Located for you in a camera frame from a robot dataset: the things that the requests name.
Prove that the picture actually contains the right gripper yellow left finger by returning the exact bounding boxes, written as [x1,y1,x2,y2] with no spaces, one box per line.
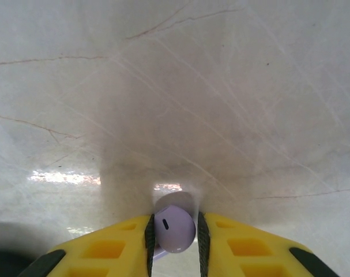
[30,213,157,277]

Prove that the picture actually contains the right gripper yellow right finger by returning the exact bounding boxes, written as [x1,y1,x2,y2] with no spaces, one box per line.
[197,211,343,277]

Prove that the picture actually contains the purple wireless earbud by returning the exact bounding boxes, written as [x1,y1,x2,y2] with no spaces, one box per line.
[152,192,197,260]

